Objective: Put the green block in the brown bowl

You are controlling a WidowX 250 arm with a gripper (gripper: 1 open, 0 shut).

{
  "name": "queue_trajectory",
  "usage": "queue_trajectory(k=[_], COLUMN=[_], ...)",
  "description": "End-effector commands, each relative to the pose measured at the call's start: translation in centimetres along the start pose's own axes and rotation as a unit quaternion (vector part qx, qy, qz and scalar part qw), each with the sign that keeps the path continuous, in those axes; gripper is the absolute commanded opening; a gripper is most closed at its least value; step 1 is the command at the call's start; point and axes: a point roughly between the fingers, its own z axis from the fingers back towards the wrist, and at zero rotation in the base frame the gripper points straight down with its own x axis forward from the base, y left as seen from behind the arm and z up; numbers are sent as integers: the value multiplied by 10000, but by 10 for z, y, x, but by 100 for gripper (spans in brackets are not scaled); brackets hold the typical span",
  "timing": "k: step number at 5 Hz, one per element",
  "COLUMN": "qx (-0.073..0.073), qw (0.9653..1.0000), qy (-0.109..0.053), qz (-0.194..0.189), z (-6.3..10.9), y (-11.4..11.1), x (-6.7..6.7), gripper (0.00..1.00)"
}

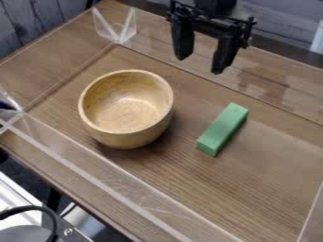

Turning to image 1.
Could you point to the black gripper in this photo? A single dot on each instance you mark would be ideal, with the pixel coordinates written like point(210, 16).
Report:
point(214, 16)

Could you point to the green rectangular block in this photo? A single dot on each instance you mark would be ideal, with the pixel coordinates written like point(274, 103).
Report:
point(217, 135)

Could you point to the brown wooden bowl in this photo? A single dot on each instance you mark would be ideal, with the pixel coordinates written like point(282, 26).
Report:
point(126, 108)

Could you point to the black table leg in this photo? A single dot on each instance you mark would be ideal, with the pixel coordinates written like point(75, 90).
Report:
point(54, 199)

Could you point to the white post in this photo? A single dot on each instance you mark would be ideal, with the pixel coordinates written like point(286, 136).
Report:
point(317, 44)

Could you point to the clear acrylic front wall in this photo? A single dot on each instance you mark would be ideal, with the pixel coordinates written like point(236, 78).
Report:
point(110, 193)

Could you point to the grey metal base plate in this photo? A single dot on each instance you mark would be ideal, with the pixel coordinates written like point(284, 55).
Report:
point(67, 232)

